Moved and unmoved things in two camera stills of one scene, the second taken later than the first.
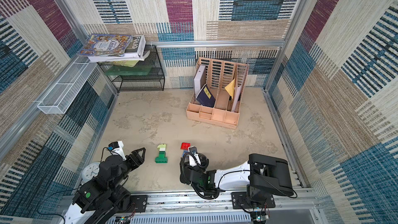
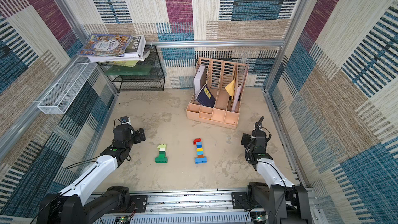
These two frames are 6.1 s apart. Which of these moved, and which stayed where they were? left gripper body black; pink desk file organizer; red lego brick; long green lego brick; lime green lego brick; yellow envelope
Moved: left gripper body black; red lego brick
Stayed: long green lego brick; pink desk file organizer; yellow envelope; lime green lego brick
